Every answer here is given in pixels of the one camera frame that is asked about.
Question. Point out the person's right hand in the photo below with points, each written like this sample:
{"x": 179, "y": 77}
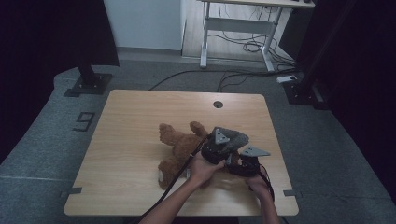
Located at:
{"x": 260, "y": 185}

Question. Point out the dark curtain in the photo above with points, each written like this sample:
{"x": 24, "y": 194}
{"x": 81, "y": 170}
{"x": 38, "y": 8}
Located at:
{"x": 367, "y": 77}
{"x": 46, "y": 46}

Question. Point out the white desk frame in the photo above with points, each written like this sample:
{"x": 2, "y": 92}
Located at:
{"x": 239, "y": 26}

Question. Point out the white power strip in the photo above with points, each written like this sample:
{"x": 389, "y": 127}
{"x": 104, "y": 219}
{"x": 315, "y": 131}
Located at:
{"x": 286, "y": 79}

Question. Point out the person's left hand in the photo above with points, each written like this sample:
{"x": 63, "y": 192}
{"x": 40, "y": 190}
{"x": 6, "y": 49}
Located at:
{"x": 202, "y": 169}

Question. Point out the black stand with base plate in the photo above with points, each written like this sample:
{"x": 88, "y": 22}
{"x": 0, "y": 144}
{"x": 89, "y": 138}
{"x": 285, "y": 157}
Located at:
{"x": 303, "y": 91}
{"x": 90, "y": 82}

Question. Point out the brown teddy bear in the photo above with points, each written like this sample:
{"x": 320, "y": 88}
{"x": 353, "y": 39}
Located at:
{"x": 180, "y": 146}

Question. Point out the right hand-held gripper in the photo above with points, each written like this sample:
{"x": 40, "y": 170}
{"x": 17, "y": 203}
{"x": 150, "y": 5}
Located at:
{"x": 246, "y": 166}

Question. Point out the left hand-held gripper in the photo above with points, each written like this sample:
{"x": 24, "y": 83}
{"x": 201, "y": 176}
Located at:
{"x": 214, "y": 149}

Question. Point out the grey tape strip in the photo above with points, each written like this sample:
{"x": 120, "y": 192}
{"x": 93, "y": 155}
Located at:
{"x": 73, "y": 191}
{"x": 292, "y": 193}

